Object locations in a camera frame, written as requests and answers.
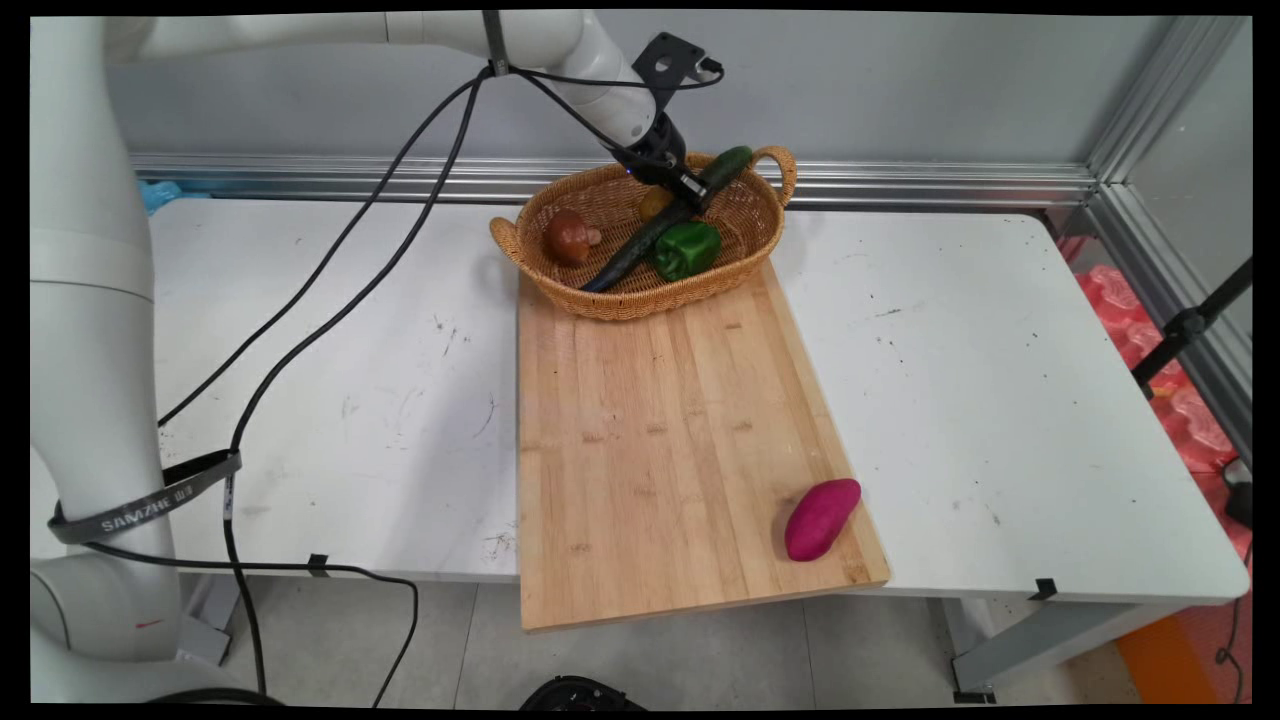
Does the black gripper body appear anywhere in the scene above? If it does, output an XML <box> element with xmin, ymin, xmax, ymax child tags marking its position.
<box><xmin>608</xmin><ymin>112</ymin><xmax>691</xmax><ymax>189</ymax></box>

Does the long dark green cucumber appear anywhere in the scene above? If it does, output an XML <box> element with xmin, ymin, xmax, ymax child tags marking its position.
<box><xmin>578</xmin><ymin>146</ymin><xmax>753</xmax><ymax>294</ymax></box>

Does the green bell pepper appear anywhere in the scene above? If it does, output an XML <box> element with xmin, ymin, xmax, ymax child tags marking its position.
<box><xmin>654</xmin><ymin>221</ymin><xmax>722</xmax><ymax>282</ymax></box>

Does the woven wicker basket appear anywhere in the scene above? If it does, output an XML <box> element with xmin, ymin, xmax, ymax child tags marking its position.
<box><xmin>489</xmin><ymin>146</ymin><xmax>798</xmax><ymax>322</ymax></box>

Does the brown mushroom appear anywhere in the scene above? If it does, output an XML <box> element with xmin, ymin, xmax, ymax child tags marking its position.
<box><xmin>543</xmin><ymin>208</ymin><xmax>603</xmax><ymax>267</ymax></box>

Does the wooden cutting board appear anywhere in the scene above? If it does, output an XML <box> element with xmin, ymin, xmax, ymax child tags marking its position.
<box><xmin>517</xmin><ymin>258</ymin><xmax>891</xmax><ymax>633</ymax></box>

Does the purple sweet potato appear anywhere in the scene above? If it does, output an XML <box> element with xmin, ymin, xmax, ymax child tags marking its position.
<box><xmin>784</xmin><ymin>478</ymin><xmax>863</xmax><ymax>563</ymax></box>

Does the blue cloth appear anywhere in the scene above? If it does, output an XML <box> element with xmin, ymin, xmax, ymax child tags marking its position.
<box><xmin>138</xmin><ymin>179</ymin><xmax>189</xmax><ymax>217</ymax></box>

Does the black tripod pole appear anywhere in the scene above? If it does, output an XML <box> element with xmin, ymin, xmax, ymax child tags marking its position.
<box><xmin>1130</xmin><ymin>257</ymin><xmax>1253</xmax><ymax>401</ymax></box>

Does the black round floor object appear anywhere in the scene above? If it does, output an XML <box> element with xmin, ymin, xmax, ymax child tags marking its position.
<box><xmin>519</xmin><ymin>676</ymin><xmax>648</xmax><ymax>712</ymax></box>

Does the red bubble wrap sheet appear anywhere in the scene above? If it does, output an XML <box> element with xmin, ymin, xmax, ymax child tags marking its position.
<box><xmin>1074</xmin><ymin>265</ymin><xmax>1253</xmax><ymax>563</ymax></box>

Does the grey table leg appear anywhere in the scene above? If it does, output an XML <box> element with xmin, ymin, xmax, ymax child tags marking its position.
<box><xmin>178</xmin><ymin>572</ymin><xmax>247</xmax><ymax>669</ymax></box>
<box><xmin>940</xmin><ymin>598</ymin><xmax>1193</xmax><ymax>704</ymax></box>

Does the orange floor mat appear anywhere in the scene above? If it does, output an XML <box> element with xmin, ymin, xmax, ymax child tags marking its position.
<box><xmin>1114</xmin><ymin>613</ymin><xmax>1229</xmax><ymax>706</ymax></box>

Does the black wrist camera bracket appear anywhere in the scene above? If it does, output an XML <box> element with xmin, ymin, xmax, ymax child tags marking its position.
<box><xmin>631</xmin><ymin>32</ymin><xmax>724</xmax><ymax>101</ymax></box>

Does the horizontal aluminium frame rail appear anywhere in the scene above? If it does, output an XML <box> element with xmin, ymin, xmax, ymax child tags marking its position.
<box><xmin>130</xmin><ymin>153</ymin><xmax>1098</xmax><ymax>212</ymax></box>

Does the thick black camera cable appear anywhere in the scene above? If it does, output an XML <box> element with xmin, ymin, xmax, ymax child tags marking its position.
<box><xmin>156</xmin><ymin>58</ymin><xmax>725</xmax><ymax>429</ymax></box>
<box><xmin>220</xmin><ymin>64</ymin><xmax>641</xmax><ymax>699</ymax></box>

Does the aluminium frame corner post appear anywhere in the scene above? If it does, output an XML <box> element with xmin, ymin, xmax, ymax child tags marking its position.
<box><xmin>1085</xmin><ymin>15</ymin><xmax>1251</xmax><ymax>187</ymax></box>

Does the aluminium frame side rail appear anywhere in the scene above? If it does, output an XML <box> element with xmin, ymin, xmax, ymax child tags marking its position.
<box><xmin>1085</xmin><ymin>184</ymin><xmax>1253</xmax><ymax>463</ymax></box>

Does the grey velcro cable strap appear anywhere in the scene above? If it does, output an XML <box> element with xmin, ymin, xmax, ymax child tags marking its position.
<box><xmin>47</xmin><ymin>449</ymin><xmax>244</xmax><ymax>547</ymax></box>

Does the black device by frame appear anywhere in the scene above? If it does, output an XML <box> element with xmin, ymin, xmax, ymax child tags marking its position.
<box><xmin>1221</xmin><ymin>457</ymin><xmax>1253</xmax><ymax>531</ymax></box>

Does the thin black floor cable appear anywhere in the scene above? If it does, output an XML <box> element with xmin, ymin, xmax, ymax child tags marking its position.
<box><xmin>1213</xmin><ymin>540</ymin><xmax>1253</xmax><ymax>703</ymax></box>

